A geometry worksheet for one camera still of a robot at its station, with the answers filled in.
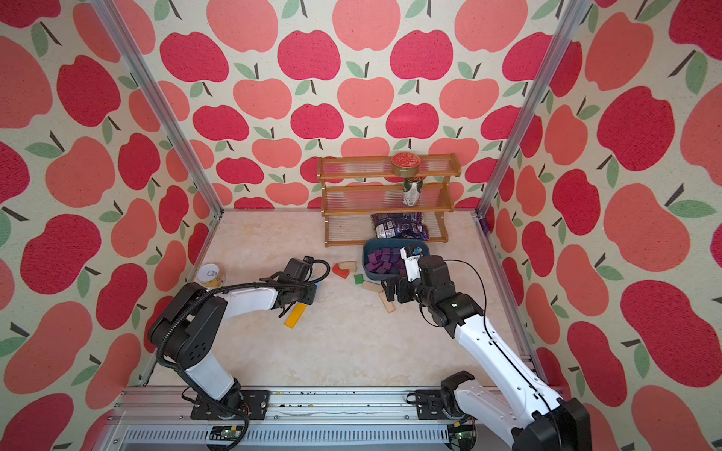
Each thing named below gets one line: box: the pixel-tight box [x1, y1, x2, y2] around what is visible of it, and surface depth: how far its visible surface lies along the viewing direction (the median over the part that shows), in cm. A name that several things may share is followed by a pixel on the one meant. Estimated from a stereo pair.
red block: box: [331, 263, 351, 280], surface depth 103 cm
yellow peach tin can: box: [196, 263, 223, 289], surface depth 97 cm
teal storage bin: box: [361, 237, 430, 280], surface depth 104 cm
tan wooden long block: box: [378, 291, 396, 314], surface depth 94 cm
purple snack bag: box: [370, 212, 430, 241], surface depth 109 cm
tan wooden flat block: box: [361, 280, 384, 293], surface depth 100 cm
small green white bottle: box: [402, 177, 424, 207], surface depth 98 cm
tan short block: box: [338, 261, 358, 273], surface depth 104 cm
